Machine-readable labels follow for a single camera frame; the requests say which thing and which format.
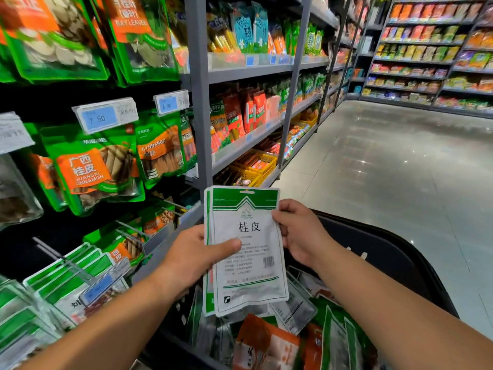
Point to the person's left hand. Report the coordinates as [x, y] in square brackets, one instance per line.
[192, 262]

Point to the person's right hand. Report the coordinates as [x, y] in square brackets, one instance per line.
[308, 231]

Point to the black shopping basket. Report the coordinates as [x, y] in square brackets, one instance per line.
[400, 258]

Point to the pile of packets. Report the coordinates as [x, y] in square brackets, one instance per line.
[262, 343]

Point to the green orange Guangxi cinnamon bags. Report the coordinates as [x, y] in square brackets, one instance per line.
[166, 146]
[85, 169]

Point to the row of green white packets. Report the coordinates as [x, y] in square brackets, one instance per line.
[65, 273]

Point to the row of clear green-top packets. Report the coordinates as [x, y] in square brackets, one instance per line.
[27, 323]

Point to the green leaf packets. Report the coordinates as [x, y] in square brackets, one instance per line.
[139, 34]

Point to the green white-slice packets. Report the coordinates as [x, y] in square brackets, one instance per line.
[50, 34]

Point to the person's left forearm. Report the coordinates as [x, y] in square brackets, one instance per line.
[108, 327]

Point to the person's right forearm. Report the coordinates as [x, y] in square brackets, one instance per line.
[408, 312]

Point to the row of red orange packets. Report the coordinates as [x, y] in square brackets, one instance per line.
[243, 115]

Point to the row of green snack packets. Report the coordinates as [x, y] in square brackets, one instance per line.
[304, 38]

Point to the row of teal yellow packets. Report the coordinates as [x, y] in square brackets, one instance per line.
[243, 27]

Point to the yellow display trays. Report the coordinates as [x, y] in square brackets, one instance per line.
[250, 165]

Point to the blue white price tag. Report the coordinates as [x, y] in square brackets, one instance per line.
[104, 285]
[14, 133]
[104, 115]
[171, 102]

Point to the gray metal shelving unit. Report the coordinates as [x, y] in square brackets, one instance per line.
[400, 101]
[199, 88]

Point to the rows of colourful packaged goods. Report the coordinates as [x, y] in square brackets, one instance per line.
[431, 50]

